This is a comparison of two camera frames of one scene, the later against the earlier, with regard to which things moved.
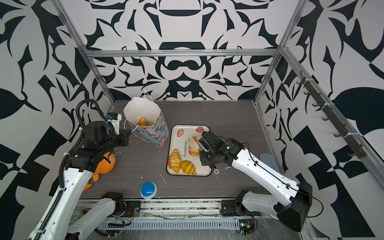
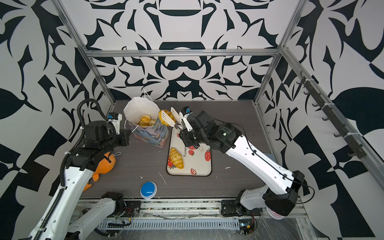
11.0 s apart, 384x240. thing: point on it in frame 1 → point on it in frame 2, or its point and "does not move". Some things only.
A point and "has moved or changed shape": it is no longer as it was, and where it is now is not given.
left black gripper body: x=120 y=139 does not move
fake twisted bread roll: x=194 y=152 → x=145 y=120
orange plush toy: x=103 y=167 does not move
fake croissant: x=175 y=160 has moved or changed shape
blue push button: x=148 y=190 does not move
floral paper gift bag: x=146 y=121 does not move
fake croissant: x=187 y=167 → x=169 y=114
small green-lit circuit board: x=246 y=226 does not move
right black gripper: x=204 y=160 → x=186 y=137
